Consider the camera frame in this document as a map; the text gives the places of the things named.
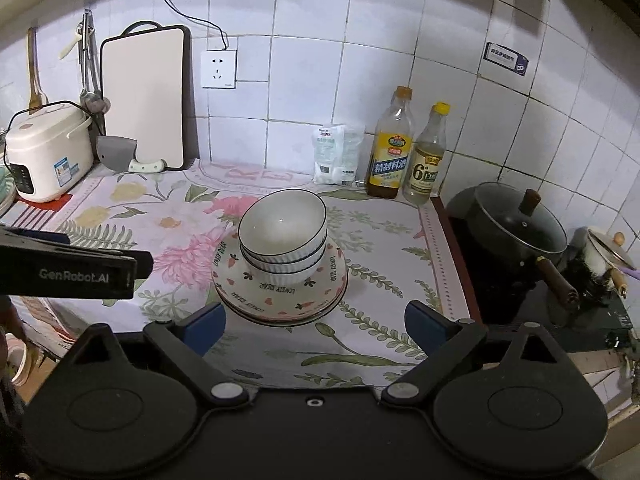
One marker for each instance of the white cup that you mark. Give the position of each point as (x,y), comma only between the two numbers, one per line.
(18,361)

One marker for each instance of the person's hand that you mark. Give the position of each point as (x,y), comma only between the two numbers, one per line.
(12,324)

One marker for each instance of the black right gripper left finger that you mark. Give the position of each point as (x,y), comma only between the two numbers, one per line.
(181,348)

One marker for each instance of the grey cleaver white handle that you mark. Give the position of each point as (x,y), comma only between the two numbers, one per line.
(119,154)

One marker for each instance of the white wall socket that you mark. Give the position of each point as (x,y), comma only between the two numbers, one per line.
(218,69)

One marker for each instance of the pink lovely bear plate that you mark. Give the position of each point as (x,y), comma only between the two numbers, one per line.
(230,268)

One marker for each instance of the floral tablecloth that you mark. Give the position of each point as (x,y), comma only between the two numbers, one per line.
(394,253)

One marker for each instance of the white ribbed bowl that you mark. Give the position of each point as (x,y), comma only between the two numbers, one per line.
(284,221)
(288,262)
(286,274)

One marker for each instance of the clear white vinegar bottle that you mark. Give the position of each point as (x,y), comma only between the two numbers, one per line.
(427,153)

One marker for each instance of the white salt bag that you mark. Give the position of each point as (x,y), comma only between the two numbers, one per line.
(336,154)

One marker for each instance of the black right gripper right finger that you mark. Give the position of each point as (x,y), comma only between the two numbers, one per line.
(448,346)

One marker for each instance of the wooden spatula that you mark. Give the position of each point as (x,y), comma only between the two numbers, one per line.
(37,98)

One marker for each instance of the hanging metal utensils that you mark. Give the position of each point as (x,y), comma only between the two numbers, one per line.
(91,96)

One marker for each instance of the blue white wall sticker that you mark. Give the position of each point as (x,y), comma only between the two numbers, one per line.
(507,58)

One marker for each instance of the black wok with lid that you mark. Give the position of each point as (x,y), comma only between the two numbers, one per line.
(515,235)

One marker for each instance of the small pot with lid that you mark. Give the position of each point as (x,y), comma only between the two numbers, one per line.
(609,264)

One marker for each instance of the white cutting board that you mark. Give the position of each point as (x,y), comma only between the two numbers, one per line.
(143,77)

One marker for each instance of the yellow label cooking wine bottle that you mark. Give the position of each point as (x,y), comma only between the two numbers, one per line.
(391,146)

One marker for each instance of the white rice cooker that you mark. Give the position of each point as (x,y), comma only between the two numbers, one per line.
(48,151)

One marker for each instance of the white Morning Honey plate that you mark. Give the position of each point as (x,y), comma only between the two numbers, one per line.
(277,305)

